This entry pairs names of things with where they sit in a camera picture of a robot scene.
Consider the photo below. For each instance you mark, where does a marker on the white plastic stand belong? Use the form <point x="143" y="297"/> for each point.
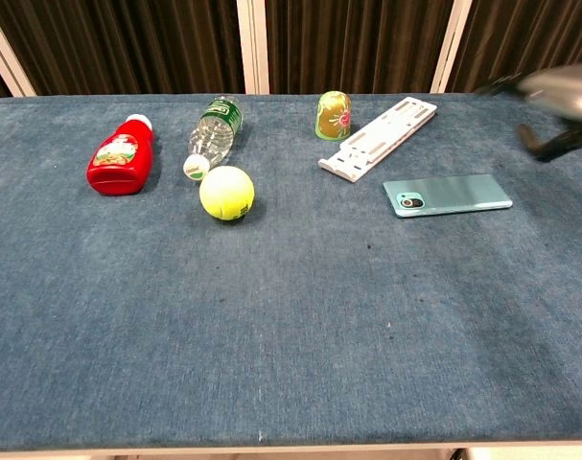
<point x="381" y="136"/>

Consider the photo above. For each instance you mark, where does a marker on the clear plastic water bottle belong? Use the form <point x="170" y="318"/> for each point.
<point x="213" y="135"/>

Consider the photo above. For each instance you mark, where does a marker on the yellow tennis ball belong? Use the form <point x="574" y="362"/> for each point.
<point x="226" y="192"/>

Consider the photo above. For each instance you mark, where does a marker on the white frame post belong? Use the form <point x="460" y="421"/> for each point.
<point x="451" y="45"/>
<point x="5" y="52"/>
<point x="253" y="45"/>

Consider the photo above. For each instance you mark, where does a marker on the red ketchup squeeze bottle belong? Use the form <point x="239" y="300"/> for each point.
<point x="123" y="167"/>

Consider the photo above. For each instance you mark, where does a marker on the right silver and black robot hand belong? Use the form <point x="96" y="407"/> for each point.
<point x="566" y="93"/>

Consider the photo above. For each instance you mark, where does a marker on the green and gold cup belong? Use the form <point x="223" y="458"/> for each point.
<point x="333" y="120"/>

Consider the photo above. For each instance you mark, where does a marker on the blue velvet tablecloth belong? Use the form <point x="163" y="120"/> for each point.
<point x="290" y="326"/>

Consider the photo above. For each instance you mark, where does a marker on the teal smartphone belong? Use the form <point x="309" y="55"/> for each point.
<point x="458" y="194"/>

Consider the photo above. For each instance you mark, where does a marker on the dark brown curtain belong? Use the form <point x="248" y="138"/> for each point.
<point x="127" y="43"/>

